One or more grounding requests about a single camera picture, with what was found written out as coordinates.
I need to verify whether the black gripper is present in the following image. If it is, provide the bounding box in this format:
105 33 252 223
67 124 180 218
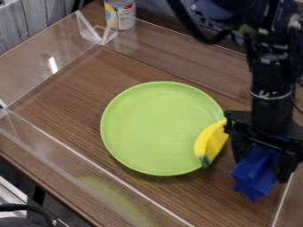
224 92 303 184

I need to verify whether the blue plastic block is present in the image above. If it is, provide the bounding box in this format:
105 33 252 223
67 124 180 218
232 145 281 202

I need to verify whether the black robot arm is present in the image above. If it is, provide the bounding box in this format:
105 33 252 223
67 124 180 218
165 0 303 183

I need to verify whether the green round plate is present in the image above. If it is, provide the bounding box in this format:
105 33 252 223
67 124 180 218
99 82 224 176

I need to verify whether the yellow toy banana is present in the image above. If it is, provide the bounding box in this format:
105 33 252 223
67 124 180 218
193 119 228 168

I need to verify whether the clear acrylic enclosure wall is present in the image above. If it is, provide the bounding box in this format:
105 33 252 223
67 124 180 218
0 4 303 227

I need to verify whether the black cable on floor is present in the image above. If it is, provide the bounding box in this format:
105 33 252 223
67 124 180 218
0 203 54 227

